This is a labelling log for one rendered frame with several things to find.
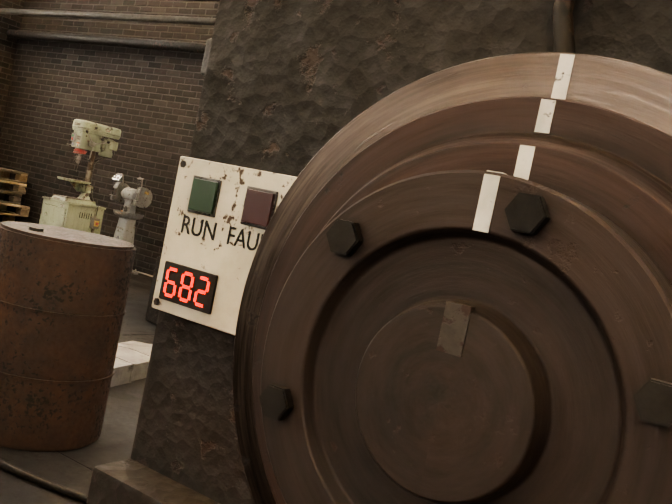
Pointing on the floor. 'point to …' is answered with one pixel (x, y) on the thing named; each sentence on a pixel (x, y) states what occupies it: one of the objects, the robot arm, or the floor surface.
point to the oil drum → (58, 332)
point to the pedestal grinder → (141, 197)
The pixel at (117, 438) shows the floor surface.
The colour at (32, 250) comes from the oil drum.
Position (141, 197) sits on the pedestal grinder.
